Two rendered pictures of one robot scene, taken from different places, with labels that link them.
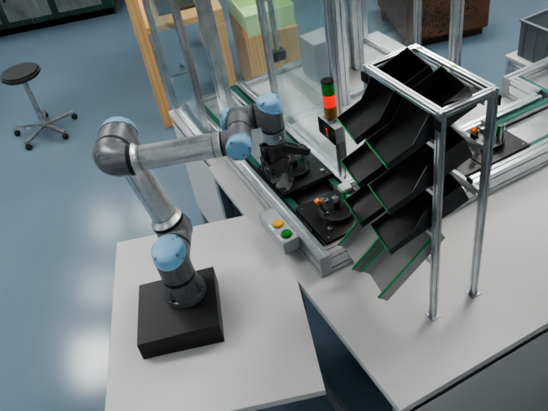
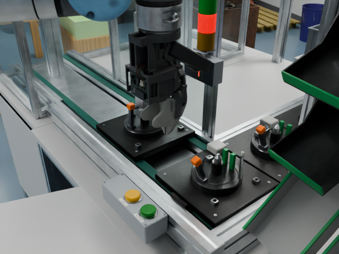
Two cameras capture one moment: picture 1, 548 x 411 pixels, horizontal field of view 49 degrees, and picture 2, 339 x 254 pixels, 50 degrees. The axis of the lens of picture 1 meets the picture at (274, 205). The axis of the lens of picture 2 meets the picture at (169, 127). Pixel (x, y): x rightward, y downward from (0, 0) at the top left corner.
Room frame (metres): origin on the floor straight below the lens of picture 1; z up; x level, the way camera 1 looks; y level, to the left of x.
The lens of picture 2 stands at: (1.02, 0.12, 1.61)
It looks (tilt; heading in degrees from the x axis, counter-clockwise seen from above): 31 degrees down; 342
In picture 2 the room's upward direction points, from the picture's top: straight up
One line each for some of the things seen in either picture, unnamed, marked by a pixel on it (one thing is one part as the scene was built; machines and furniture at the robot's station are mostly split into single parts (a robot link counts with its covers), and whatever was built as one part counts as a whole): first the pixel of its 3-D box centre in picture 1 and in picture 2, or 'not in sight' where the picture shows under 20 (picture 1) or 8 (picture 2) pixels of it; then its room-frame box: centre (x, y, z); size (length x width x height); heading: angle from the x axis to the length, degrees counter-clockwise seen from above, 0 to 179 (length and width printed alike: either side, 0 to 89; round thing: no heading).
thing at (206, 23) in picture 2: (329, 99); (207, 21); (1.95, -0.28, 1.34); 0.05 x 0.05 x 0.05
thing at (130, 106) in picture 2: not in sight; (133, 113); (2.03, -0.07, 1.04); 0.04 x 0.02 x 0.08; 110
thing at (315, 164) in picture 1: (294, 171); (145, 129); (2.04, -0.11, 0.96); 0.24 x 0.24 x 0.02; 20
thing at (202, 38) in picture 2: (330, 110); (206, 40); (1.95, -0.28, 1.29); 0.05 x 0.05 x 0.05
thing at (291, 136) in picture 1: (305, 183); (158, 144); (2.02, -0.15, 0.91); 0.84 x 0.28 x 0.10; 20
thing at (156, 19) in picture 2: (274, 134); (160, 16); (1.60, -0.04, 1.45); 0.08 x 0.08 x 0.05
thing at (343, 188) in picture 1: (336, 203); (217, 165); (1.73, -0.23, 1.01); 0.24 x 0.24 x 0.13; 20
